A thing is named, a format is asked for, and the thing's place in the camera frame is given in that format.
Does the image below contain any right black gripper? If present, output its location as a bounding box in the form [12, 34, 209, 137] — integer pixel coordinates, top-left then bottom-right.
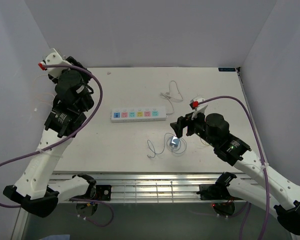
[170, 108, 217, 148]

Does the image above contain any white colourful power strip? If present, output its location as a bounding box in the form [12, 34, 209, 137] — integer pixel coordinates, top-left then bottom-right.
[110, 106, 168, 123]

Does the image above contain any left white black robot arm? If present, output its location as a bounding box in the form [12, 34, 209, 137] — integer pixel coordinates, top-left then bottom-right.
[3, 56, 96, 218]

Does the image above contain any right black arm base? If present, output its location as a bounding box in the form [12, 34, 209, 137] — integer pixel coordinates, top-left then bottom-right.
[196, 184, 240, 200]

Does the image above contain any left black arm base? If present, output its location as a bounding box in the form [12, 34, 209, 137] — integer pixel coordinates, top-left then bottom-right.
[75, 184, 112, 201]

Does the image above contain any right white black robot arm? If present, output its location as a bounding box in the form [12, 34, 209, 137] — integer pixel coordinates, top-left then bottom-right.
[170, 113, 300, 236]

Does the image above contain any blue charger plug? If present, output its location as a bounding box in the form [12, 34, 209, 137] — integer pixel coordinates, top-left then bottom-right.
[168, 136, 180, 149]

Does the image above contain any right blue corner label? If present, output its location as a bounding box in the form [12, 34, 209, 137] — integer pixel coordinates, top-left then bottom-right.
[218, 67, 236, 72]

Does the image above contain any blue cloth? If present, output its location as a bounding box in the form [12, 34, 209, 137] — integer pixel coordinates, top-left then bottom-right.
[42, 234, 70, 240]

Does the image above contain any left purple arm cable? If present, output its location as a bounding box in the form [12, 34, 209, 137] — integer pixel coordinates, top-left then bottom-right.
[0, 63, 103, 209]

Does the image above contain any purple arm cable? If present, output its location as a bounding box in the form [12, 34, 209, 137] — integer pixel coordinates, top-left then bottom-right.
[0, 63, 103, 209]
[197, 95, 270, 240]

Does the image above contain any white power strip cord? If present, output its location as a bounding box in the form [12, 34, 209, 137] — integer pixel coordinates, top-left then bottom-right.
[160, 80, 184, 116]

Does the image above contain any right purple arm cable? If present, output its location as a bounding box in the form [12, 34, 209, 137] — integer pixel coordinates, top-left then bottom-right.
[197, 95, 270, 240]

